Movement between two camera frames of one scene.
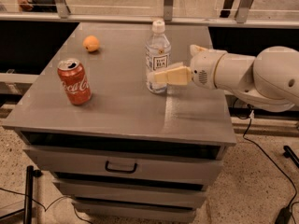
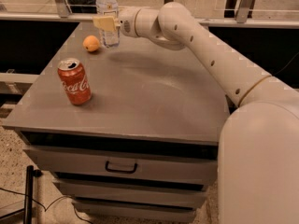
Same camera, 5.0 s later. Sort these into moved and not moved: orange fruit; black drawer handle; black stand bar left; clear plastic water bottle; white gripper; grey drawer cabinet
Moved: white gripper; clear plastic water bottle
Not moved: orange fruit; black drawer handle; grey drawer cabinet; black stand bar left
